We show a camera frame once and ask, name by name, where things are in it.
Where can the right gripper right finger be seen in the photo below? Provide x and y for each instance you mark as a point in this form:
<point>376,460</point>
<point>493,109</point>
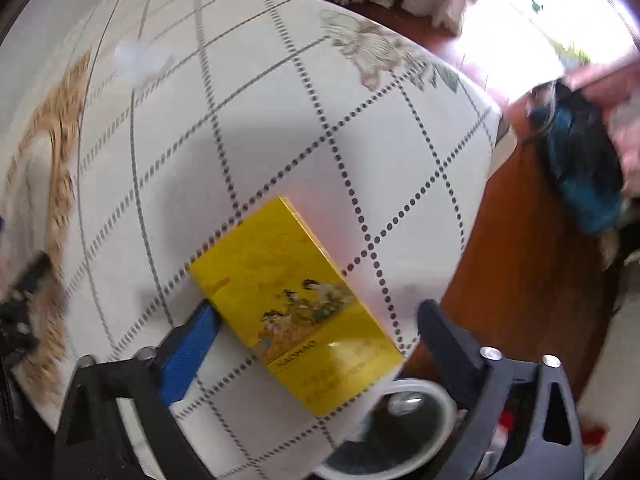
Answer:
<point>533,401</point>

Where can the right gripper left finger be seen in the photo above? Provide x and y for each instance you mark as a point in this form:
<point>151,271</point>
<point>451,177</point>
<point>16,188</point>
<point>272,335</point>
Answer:
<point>92,442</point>

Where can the yellow picture box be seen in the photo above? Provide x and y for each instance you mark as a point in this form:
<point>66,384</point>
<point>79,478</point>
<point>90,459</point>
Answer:
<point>284,298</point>

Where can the white round trash bin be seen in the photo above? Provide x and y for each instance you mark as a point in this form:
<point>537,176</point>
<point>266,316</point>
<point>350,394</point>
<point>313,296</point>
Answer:
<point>408,427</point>

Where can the white patterned tablecloth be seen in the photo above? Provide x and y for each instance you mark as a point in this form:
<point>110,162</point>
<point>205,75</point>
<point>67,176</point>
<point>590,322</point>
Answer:
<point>189,115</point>

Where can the blue clothes pile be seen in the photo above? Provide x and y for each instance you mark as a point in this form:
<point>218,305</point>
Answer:
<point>578,153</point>

